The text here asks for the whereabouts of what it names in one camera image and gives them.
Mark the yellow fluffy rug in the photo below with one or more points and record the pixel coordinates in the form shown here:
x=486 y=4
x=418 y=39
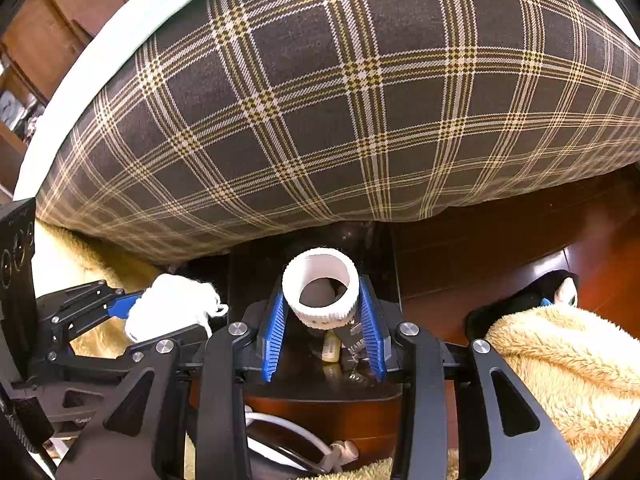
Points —
x=565 y=370

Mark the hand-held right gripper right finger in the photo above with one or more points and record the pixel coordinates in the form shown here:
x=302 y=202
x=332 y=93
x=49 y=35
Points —
x=372 y=330

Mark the light blue printed blanket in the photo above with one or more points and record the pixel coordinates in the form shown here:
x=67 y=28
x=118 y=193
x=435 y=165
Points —
x=135 y=25

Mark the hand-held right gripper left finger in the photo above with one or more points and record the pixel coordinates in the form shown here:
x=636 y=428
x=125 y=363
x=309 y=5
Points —
x=275 y=330

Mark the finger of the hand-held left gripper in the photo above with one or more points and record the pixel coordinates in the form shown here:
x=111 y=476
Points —
x=122 y=304
x=150 y=342

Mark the white fluffy ball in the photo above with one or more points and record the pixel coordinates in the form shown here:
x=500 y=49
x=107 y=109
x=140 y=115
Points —
x=170 y=305

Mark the small yellow bottle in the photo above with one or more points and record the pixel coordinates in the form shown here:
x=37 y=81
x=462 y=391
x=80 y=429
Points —
x=331 y=350

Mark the black white plush toy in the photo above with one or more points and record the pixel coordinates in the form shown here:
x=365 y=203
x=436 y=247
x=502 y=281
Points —
x=525 y=295

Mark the wooden drawer cabinet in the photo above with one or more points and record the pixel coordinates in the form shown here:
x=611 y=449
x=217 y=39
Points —
x=50 y=35

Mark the white ribbed plastic spool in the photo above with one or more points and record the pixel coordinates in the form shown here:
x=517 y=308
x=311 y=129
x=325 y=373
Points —
x=320 y=317

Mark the black trash bin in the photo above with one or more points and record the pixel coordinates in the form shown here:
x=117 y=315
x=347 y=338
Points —
x=305 y=370

